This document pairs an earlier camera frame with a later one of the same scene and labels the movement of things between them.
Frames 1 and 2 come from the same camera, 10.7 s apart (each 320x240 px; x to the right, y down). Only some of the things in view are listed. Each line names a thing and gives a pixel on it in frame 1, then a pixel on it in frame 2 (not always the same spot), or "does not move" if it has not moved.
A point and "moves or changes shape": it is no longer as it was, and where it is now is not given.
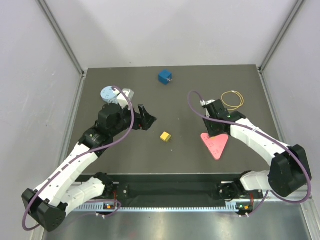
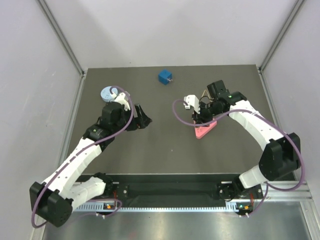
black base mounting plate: (143, 189) does not move
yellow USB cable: (232, 108) moves or changes shape
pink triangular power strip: (215, 144) → (201, 131)
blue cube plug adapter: (165, 77) does not move
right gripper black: (211, 132) → (202, 119)
